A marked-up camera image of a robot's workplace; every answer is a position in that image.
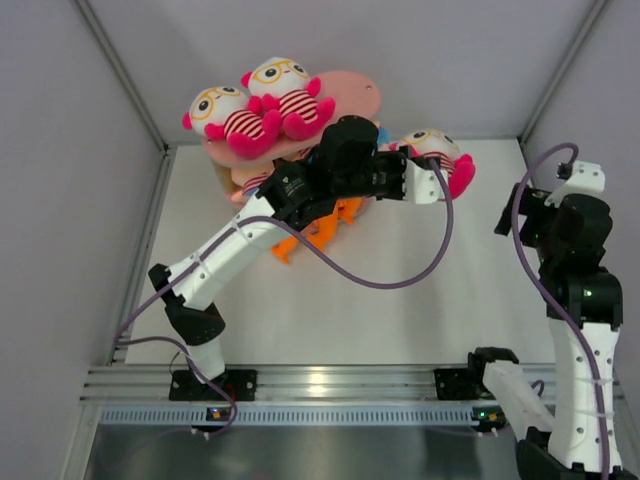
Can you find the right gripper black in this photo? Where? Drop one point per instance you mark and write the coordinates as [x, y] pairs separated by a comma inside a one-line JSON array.
[[532, 205]]

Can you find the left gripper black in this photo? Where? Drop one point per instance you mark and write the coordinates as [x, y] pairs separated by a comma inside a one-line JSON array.
[[398, 160]]

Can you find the boy doll black hair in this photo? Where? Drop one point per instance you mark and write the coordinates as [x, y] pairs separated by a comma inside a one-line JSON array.
[[384, 138]]

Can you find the white pink doll back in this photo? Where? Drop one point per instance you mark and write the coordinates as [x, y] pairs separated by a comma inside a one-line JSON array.
[[460, 168]]

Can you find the white pink doll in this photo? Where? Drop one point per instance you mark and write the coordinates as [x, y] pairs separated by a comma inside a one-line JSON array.
[[226, 114], [283, 85], [460, 168]]

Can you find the orange shrimp plush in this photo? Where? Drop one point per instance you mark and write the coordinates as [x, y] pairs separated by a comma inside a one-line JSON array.
[[324, 229], [282, 250]]

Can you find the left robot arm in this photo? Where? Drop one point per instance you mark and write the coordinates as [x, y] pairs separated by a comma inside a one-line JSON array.
[[346, 164]]

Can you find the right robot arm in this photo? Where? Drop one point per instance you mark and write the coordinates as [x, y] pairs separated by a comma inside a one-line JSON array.
[[584, 306]]

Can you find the pink three-tier toy shelf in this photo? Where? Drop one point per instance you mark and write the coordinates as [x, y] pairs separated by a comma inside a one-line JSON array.
[[354, 94]]

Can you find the boy doll on middle shelf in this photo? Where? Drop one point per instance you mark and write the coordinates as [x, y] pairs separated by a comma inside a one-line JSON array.
[[247, 182]]

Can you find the white pink doll on shelf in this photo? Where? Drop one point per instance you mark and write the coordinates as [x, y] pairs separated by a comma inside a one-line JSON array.
[[226, 114]]

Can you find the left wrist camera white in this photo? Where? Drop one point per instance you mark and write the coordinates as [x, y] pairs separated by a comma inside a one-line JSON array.
[[424, 180]]

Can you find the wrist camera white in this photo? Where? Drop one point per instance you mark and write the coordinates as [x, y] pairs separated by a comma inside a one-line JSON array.
[[578, 178], [424, 180]]

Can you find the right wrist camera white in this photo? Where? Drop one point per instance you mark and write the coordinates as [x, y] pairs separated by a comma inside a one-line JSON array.
[[578, 178]]

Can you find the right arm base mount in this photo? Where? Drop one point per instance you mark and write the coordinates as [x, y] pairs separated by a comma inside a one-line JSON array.
[[459, 384]]

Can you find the white slotted cable duct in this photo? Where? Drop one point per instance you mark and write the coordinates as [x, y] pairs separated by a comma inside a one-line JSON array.
[[321, 415]]

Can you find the aluminium left frame rail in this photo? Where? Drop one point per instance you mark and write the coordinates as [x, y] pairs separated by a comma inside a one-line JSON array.
[[137, 271]]

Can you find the aluminium frame rail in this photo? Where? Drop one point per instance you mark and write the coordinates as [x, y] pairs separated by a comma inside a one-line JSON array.
[[137, 271], [264, 384]]

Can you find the aluminium front frame rail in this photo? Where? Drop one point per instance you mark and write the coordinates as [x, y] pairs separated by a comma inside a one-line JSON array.
[[264, 384]]

